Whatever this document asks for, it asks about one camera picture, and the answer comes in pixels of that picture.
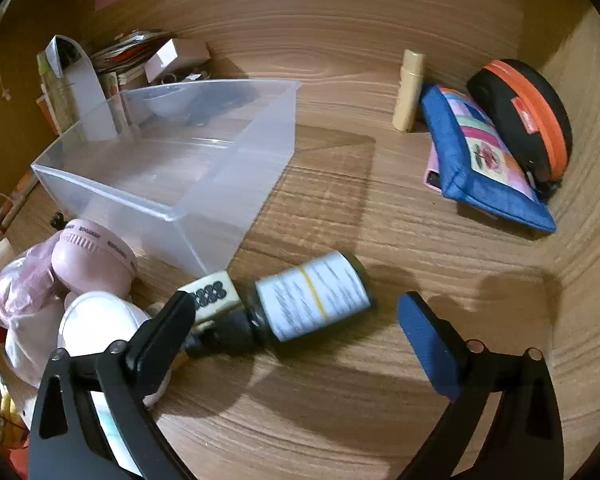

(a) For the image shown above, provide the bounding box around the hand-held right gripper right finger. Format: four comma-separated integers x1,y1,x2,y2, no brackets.
396,291,564,480

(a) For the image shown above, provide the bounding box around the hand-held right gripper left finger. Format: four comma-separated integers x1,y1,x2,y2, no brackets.
27,290,197,480

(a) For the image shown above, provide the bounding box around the white round container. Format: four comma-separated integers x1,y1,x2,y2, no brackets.
56,290,173,407

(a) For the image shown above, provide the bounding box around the dark bottle with white label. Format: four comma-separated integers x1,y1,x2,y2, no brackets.
185,251,376,360

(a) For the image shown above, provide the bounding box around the clear plastic storage bin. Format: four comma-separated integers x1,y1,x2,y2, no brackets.
31,79,302,278

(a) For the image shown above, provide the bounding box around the pink plastic bag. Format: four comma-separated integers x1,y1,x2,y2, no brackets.
0,241,67,387

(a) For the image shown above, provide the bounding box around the pink phone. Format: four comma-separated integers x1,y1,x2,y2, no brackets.
423,149,445,192

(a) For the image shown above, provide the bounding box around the blue patchwork pouch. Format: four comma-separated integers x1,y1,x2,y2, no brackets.
419,83,557,234

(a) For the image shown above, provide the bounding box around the translucent white file holder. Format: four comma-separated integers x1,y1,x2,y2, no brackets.
46,35,119,143

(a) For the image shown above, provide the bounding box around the cream plastic tube bottle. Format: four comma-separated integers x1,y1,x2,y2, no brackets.
392,50,426,133

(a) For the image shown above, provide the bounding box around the black and orange round case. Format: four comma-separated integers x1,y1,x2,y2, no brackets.
466,59,572,201

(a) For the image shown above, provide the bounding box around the small white cardboard box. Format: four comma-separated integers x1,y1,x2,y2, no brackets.
144,38,212,85

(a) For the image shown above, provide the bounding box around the stack of books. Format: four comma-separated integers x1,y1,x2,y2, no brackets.
89,30,177,92

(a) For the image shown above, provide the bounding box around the hanging bead string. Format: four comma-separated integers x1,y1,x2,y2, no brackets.
0,20,12,103

